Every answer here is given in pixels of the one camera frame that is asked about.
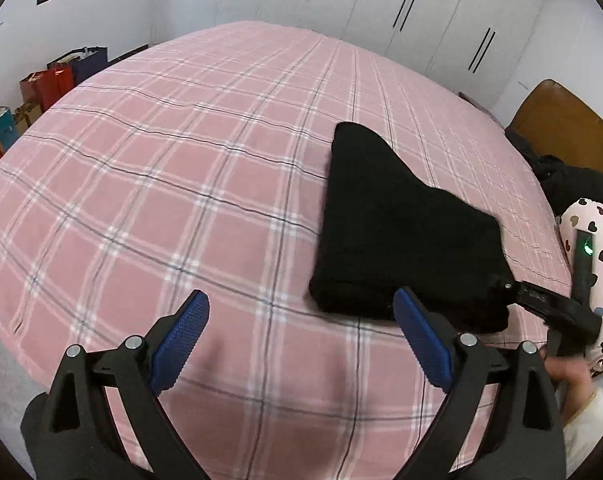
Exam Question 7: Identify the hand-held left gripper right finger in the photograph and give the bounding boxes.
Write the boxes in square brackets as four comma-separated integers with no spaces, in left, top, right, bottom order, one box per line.
[392,286,566,480]

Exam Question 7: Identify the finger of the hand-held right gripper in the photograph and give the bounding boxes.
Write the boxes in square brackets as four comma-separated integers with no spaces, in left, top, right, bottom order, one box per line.
[487,274,523,307]

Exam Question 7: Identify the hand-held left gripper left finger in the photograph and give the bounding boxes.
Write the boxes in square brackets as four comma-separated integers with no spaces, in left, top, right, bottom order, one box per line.
[46,289,211,480]

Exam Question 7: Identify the black pants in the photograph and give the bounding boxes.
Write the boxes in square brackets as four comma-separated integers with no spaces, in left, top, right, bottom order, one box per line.
[309,121,512,335]

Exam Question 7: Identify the person's right forearm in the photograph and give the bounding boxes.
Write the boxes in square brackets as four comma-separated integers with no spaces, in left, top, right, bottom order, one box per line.
[561,385,603,472]

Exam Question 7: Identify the person's right hand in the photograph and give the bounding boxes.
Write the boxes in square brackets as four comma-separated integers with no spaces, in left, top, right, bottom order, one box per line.
[541,345,595,396]

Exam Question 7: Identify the black clothing pile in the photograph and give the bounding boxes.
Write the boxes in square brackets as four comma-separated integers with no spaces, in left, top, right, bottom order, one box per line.
[505,127,603,218]

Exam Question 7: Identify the pink plaid bed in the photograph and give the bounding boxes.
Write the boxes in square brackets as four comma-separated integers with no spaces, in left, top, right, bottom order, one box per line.
[0,20,575,480]

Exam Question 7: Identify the wooden headboard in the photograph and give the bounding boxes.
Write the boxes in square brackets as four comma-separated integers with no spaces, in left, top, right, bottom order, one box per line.
[504,79,603,177]

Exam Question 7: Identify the teal box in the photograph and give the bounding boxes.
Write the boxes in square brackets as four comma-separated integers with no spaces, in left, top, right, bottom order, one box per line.
[0,106,21,153]

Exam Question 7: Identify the dark red shopping bag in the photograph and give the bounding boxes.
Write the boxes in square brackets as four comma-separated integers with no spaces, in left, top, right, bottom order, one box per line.
[20,71,62,112]

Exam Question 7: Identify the navy shopping bag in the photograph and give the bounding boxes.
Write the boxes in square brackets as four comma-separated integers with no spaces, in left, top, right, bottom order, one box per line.
[70,46,108,86]

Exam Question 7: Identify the white wardrobe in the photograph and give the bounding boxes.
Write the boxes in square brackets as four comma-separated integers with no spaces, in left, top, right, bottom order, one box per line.
[146,0,579,126]

